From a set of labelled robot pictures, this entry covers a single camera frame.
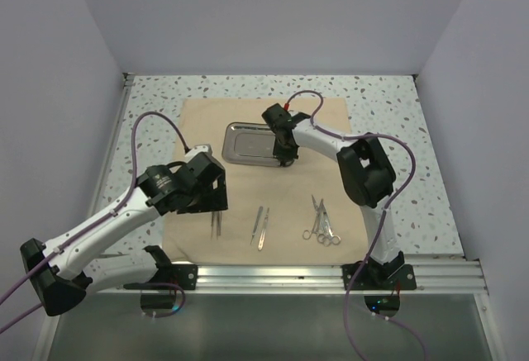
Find steel surgical scissors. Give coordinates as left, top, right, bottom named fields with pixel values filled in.
left=310, top=197, right=331, bottom=246

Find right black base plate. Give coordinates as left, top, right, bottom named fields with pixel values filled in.
left=350, top=264, right=417, bottom=291

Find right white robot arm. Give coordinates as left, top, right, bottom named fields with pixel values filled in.
left=262, top=103, right=404, bottom=289

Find steel forceps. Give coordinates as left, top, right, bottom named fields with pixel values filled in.
left=210, top=211, right=217, bottom=240

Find beige cloth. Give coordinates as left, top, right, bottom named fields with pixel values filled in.
left=162, top=98, right=368, bottom=266

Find steel instrument tray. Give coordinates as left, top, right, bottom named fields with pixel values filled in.
left=222, top=122, right=295, bottom=167

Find steel scalpel handle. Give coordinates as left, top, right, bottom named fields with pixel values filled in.
left=257, top=207, right=269, bottom=252
left=250, top=206, right=264, bottom=245

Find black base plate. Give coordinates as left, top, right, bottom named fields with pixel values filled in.
left=350, top=264, right=417, bottom=291
left=123, top=264, right=198, bottom=291

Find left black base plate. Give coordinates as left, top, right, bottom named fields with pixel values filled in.
left=123, top=264, right=198, bottom=291

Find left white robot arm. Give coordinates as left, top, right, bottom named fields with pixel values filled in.
left=20, top=144, right=228, bottom=316

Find aluminium rail frame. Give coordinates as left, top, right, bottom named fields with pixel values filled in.
left=32, top=72, right=495, bottom=361

